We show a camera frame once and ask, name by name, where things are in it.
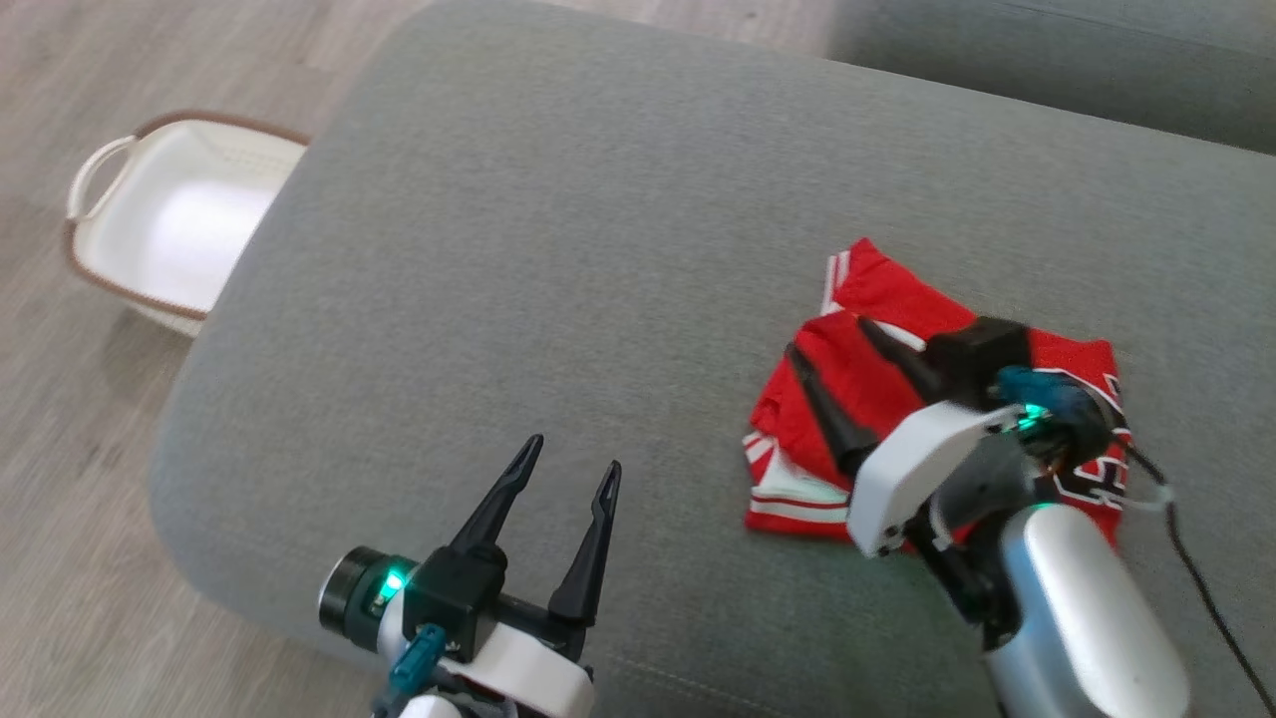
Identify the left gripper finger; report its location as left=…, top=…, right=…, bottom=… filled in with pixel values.
left=548, top=461, right=622, bottom=627
left=449, top=434, right=544, bottom=556

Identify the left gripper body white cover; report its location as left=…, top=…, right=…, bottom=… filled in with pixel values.
left=319, top=546, right=596, bottom=718

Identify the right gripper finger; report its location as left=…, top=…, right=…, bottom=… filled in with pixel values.
left=785, top=342, right=880, bottom=476
left=857, top=317, right=948, bottom=405

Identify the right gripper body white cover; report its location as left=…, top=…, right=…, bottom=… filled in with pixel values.
left=847, top=399, right=1113, bottom=559

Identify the red basketball jersey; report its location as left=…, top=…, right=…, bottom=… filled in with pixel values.
left=743, top=237, right=1132, bottom=544

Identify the grey sofa seat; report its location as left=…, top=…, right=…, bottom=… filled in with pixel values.
left=150, top=0, right=1276, bottom=718

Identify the grey sofa cushion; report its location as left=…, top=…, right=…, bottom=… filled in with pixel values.
left=827, top=0, right=1276, bottom=156

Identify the white laundry basket brown rim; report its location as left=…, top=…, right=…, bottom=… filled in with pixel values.
left=65, top=110, right=310, bottom=338

